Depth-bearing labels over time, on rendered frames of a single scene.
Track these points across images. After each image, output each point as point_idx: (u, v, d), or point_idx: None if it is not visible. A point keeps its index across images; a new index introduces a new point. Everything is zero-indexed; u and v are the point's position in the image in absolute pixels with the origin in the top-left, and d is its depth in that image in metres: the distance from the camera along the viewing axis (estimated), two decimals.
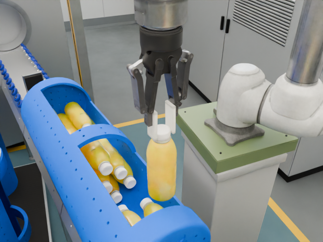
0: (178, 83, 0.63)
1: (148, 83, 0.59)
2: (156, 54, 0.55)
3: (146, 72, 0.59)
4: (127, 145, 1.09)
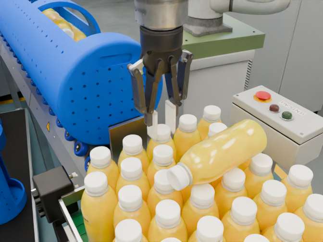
0: (178, 83, 0.63)
1: (148, 83, 0.59)
2: (156, 54, 0.55)
3: (146, 72, 0.58)
4: (92, 27, 1.10)
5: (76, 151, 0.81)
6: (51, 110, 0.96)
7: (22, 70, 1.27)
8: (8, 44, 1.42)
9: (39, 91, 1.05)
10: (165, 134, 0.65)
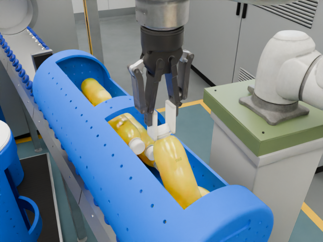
0: (179, 83, 0.63)
1: (148, 83, 0.59)
2: (157, 54, 0.55)
3: (146, 72, 0.58)
4: (157, 123, 0.94)
5: None
6: None
7: (67, 157, 1.11)
8: (46, 118, 1.25)
9: None
10: (161, 126, 0.65)
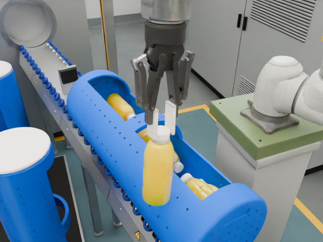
0: (179, 83, 0.64)
1: (150, 79, 0.59)
2: (160, 50, 0.56)
3: (149, 68, 0.60)
4: None
5: None
6: (147, 227, 1.01)
7: (96, 161, 1.32)
8: (75, 127, 1.47)
9: (127, 199, 1.10)
10: (184, 174, 0.92)
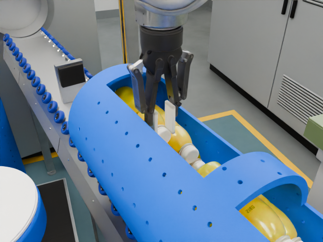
0: (178, 83, 0.63)
1: (148, 83, 0.59)
2: (156, 54, 0.55)
3: (146, 72, 0.59)
4: (289, 190, 0.56)
5: None
6: None
7: (122, 227, 0.73)
8: (82, 159, 0.88)
9: None
10: None
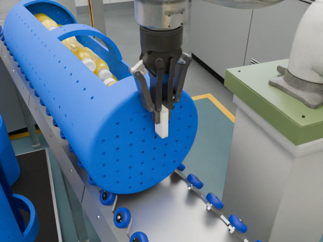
0: (149, 96, 0.59)
1: (170, 79, 0.60)
2: None
3: (174, 73, 0.58)
4: (113, 53, 1.02)
5: None
6: (132, 241, 0.64)
7: (68, 148, 0.94)
8: None
9: (100, 194, 0.75)
10: (106, 78, 0.80)
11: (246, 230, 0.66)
